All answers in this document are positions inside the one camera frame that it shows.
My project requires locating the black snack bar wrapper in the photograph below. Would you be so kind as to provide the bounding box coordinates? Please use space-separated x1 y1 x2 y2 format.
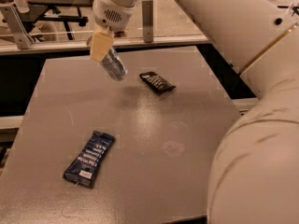
139 71 175 95

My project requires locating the metal barrier rail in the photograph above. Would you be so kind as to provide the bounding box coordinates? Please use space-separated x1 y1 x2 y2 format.
0 35 208 56

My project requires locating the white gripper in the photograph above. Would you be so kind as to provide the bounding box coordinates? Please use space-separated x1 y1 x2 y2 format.
90 0 135 62

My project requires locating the silver blue redbull can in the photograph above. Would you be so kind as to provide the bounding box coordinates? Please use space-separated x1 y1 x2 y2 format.
87 37 127 81

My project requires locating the left metal bracket post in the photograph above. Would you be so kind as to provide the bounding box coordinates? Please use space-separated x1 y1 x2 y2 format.
0 5 32 49

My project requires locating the metal bracket post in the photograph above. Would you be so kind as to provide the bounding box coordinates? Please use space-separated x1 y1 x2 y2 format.
0 5 32 49
142 0 153 43

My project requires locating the blue snack bag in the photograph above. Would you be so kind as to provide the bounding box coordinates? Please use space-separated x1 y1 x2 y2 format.
63 131 115 188

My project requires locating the black background table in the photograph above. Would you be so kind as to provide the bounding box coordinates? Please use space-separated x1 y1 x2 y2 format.
20 0 93 41

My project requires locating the middle metal bracket post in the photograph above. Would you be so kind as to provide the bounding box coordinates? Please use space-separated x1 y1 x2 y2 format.
142 0 153 43

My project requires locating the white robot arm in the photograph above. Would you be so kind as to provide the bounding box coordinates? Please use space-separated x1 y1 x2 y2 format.
175 0 299 224

